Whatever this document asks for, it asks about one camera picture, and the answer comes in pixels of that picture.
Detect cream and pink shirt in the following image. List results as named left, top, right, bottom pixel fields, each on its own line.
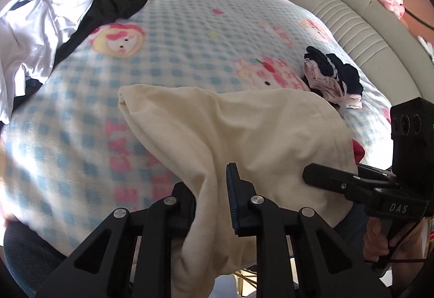
left=119, top=84, right=356, bottom=297

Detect navy and pink folded clothes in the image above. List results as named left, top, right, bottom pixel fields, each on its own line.
left=302, top=46, right=363, bottom=109

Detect person's right hand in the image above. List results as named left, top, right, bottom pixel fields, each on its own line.
left=363, top=217, right=425, bottom=262

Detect person's dark jeans leg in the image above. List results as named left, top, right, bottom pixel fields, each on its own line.
left=4, top=221, right=66, bottom=297

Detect blue checkered floral bedspread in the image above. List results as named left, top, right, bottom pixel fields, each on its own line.
left=0, top=0, right=394, bottom=258

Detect grey-green padded headboard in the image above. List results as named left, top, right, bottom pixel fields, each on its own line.
left=289, top=0, right=433, bottom=105

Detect pink white plush toy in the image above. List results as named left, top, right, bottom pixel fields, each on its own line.
left=378, top=0, right=405, bottom=20

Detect white garment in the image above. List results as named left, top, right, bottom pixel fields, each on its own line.
left=1, top=0, right=93, bottom=125

